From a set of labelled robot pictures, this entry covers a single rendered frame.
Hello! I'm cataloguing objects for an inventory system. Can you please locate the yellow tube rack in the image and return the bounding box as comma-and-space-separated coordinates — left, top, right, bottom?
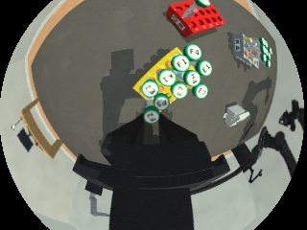
133, 47, 180, 103

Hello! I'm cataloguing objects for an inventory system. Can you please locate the red tube rack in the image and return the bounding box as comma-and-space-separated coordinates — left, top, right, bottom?
166, 0, 225, 37

